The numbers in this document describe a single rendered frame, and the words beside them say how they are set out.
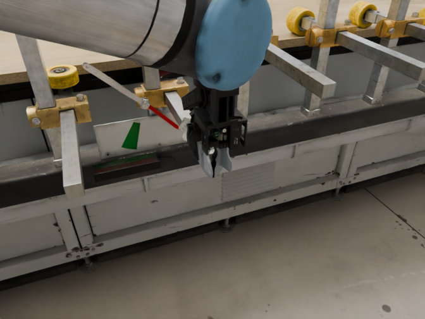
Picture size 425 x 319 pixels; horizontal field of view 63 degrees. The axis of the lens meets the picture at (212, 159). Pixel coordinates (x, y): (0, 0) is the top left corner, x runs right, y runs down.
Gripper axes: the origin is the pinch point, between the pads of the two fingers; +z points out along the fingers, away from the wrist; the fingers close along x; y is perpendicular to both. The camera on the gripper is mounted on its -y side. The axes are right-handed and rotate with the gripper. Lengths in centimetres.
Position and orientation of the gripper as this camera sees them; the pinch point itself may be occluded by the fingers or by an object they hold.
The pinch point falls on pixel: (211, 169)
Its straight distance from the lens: 67.3
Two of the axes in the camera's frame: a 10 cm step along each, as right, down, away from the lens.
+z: 0.0, 8.2, 5.7
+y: 3.5, 5.3, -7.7
